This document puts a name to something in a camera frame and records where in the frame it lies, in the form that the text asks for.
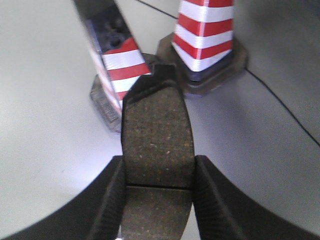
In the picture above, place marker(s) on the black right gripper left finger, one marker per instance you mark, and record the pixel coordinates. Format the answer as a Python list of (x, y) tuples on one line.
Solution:
[(94, 214)]

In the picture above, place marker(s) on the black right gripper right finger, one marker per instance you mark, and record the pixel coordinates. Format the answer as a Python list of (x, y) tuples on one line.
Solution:
[(224, 212)]

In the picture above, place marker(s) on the dark brake pad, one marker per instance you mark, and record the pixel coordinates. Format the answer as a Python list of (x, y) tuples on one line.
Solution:
[(158, 152)]

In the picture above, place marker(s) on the red white striped post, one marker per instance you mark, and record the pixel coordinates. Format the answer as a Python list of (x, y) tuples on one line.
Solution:
[(203, 47)]

